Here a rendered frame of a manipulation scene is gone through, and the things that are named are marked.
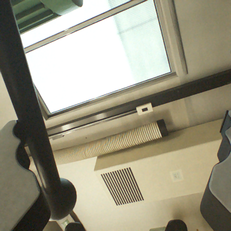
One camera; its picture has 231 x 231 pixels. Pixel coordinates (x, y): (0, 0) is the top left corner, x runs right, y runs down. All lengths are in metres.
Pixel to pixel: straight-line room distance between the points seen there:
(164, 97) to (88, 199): 1.55
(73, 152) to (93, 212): 1.08
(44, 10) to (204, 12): 1.43
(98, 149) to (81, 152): 0.18
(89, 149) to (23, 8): 1.53
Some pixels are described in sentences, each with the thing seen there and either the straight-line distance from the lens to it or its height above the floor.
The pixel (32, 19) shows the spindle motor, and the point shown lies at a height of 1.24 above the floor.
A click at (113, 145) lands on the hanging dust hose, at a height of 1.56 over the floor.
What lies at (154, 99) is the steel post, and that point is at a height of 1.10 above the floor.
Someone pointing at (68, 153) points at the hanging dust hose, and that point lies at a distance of 1.76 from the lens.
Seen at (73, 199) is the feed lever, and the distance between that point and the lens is 0.17.
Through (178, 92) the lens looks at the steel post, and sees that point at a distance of 1.53.
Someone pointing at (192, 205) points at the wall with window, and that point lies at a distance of 2.51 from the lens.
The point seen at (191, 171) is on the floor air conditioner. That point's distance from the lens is 1.69.
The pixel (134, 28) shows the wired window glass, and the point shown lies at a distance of 1.56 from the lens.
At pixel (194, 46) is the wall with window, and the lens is 1.58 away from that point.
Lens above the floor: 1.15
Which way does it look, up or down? 12 degrees up
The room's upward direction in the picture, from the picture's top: 107 degrees counter-clockwise
